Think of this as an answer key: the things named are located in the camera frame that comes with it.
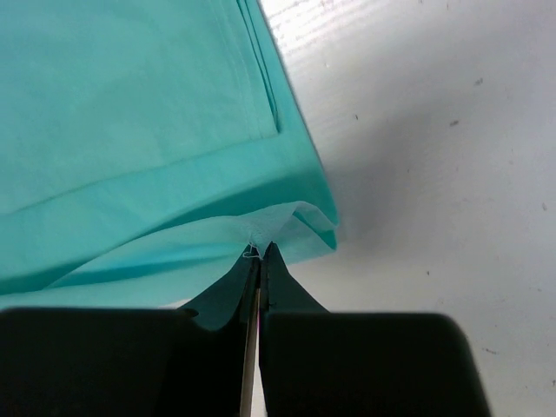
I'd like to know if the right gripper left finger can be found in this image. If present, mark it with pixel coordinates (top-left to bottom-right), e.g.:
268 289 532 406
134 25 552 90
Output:
1 255 260 416

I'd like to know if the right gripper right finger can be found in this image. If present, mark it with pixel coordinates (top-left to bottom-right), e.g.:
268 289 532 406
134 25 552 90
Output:
259 244 491 416

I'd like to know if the teal polo shirt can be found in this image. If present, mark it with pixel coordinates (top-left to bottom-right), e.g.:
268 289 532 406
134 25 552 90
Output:
1 1 339 309

